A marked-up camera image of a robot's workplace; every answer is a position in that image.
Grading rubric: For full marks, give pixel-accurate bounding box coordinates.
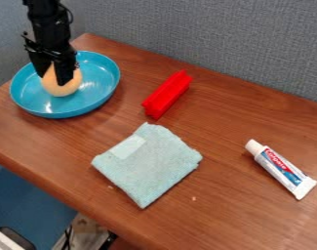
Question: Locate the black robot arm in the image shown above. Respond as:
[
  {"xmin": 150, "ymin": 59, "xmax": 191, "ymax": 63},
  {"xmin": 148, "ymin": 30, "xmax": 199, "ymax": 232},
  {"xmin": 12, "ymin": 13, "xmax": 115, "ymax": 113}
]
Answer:
[{"xmin": 23, "ymin": 0, "xmax": 78, "ymax": 86}]

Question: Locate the yellow orange ball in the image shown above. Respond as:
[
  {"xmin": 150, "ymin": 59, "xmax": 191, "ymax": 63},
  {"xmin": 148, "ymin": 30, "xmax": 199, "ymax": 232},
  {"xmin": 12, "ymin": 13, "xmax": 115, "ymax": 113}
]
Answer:
[{"xmin": 40, "ymin": 65, "xmax": 82, "ymax": 97}]

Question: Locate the grey object under table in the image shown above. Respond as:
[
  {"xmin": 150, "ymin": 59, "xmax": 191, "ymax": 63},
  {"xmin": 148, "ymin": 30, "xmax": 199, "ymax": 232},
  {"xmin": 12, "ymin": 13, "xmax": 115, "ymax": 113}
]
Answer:
[{"xmin": 51, "ymin": 214, "xmax": 118, "ymax": 250}]

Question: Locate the white toothpaste tube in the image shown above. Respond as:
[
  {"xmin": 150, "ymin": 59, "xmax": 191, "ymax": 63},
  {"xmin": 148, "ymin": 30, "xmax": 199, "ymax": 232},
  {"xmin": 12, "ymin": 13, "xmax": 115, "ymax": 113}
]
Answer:
[{"xmin": 245, "ymin": 140, "xmax": 317, "ymax": 200}]

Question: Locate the red rectangular block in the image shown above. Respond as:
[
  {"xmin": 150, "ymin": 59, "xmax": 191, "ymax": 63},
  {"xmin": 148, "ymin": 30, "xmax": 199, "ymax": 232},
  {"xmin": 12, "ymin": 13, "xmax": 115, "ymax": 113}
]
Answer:
[{"xmin": 140, "ymin": 70, "xmax": 191, "ymax": 120}]

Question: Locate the light blue folded cloth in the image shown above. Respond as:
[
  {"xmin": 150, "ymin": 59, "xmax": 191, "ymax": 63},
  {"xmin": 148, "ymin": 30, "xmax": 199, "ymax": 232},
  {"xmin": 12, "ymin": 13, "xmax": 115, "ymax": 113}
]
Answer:
[{"xmin": 91, "ymin": 122, "xmax": 202, "ymax": 209}]

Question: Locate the blue plate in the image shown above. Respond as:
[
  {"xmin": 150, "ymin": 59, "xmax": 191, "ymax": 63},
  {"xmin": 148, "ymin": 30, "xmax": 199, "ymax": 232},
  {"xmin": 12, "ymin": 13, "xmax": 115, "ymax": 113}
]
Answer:
[{"xmin": 9, "ymin": 51, "xmax": 120, "ymax": 119}]

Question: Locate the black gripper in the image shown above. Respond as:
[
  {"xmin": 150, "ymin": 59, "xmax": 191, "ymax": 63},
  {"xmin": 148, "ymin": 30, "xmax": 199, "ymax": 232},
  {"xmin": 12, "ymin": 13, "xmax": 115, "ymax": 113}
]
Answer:
[{"xmin": 20, "ymin": 16, "xmax": 79, "ymax": 87}]

